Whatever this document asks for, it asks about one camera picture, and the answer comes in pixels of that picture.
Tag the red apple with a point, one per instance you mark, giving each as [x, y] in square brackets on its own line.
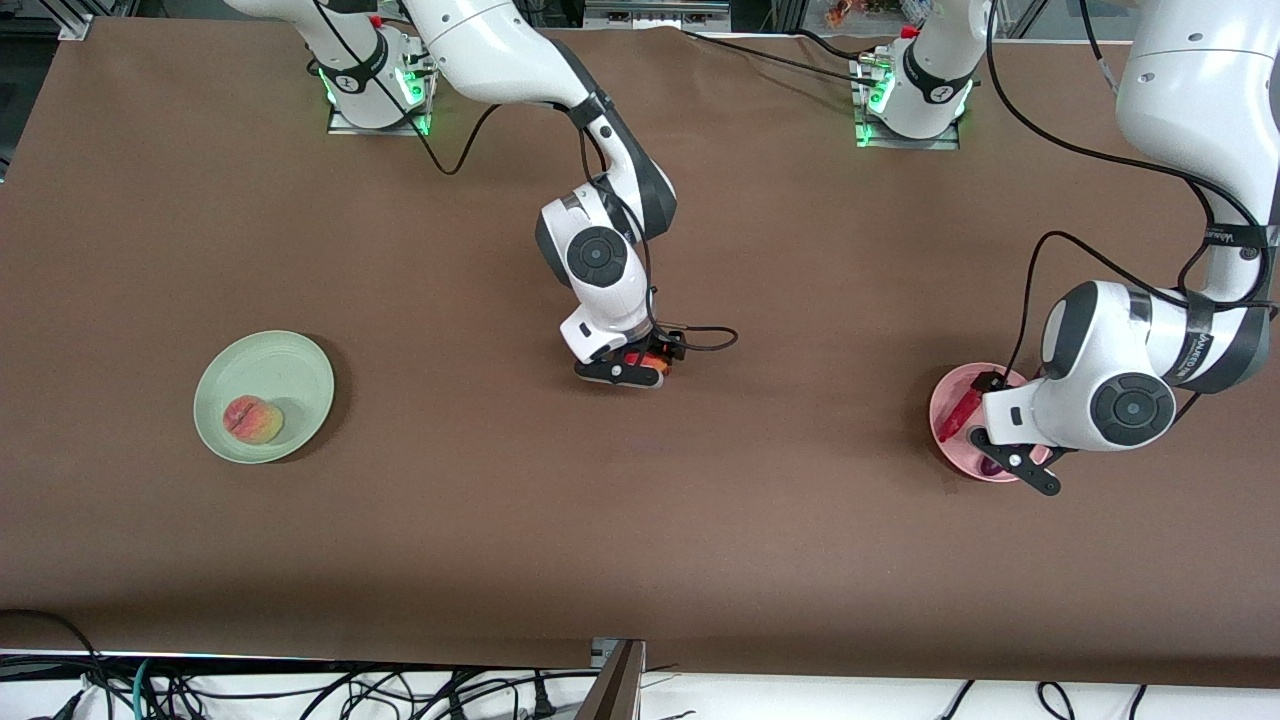
[650, 362]

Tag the red chili pepper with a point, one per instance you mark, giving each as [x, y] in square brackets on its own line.
[958, 415]

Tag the purple eggplant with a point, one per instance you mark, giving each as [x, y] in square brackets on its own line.
[992, 467]

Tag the yellow pink peach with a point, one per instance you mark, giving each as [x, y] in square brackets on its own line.
[253, 420]

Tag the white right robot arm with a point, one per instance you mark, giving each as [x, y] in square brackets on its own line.
[500, 50]

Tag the pink plate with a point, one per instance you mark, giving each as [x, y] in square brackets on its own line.
[950, 455]

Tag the brown table cloth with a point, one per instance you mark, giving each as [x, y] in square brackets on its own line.
[400, 300]

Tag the light green plate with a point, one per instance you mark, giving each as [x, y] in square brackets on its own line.
[290, 370]

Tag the grey metal bar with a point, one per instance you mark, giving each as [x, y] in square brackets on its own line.
[650, 15]

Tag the orange red small objects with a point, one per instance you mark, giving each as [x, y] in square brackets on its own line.
[840, 12]

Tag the aluminium corner profile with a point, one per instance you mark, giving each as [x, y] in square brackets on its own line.
[75, 22]

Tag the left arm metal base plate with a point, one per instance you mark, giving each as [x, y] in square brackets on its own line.
[900, 143]

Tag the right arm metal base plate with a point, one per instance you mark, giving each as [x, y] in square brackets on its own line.
[345, 128]

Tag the aluminium frame post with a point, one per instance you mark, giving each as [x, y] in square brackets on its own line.
[615, 690]

